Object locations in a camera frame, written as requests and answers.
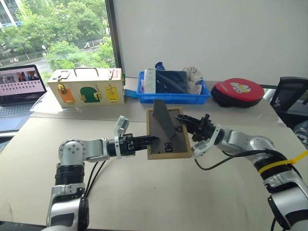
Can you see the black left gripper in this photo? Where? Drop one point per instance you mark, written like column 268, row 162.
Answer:
column 126, row 146

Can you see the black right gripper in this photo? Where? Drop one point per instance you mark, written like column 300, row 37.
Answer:
column 204, row 128

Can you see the wooden picture frame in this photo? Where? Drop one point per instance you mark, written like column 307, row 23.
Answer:
column 168, row 142

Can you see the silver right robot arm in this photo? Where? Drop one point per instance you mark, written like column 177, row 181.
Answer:
column 240, row 139

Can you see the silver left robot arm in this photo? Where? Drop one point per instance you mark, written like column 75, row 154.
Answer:
column 93, row 149

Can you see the blue plastic bin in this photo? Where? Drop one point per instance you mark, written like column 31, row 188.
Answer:
column 173, row 97

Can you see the white crumpled plastic bag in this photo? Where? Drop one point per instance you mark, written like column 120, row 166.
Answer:
column 195, row 80

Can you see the dark blue pouch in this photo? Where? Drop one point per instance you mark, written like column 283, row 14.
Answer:
column 172, row 81

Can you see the blue flat card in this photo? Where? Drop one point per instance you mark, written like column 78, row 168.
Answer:
column 130, row 93

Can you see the red round cartoon case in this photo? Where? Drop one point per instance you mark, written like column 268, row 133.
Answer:
column 237, row 92

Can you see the blue plastic object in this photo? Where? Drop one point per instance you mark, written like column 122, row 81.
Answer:
column 160, row 66

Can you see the wooden lock box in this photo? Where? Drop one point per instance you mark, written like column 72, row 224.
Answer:
column 89, row 92

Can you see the yellow zip tie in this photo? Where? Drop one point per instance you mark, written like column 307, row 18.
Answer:
column 279, row 164

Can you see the black office chair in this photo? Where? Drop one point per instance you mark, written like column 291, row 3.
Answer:
column 291, row 101

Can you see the dark plastic bag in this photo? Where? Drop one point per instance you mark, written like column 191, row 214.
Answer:
column 302, row 133

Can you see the open laptop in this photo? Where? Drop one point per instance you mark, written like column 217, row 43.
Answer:
column 19, row 96

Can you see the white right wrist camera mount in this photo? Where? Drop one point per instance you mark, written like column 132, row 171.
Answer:
column 199, row 148

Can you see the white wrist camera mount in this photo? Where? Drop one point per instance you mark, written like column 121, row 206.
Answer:
column 199, row 148
column 122, row 124

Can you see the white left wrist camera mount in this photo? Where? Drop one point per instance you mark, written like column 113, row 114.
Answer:
column 122, row 124

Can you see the black window frame post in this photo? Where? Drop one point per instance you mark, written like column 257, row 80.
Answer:
column 114, row 36

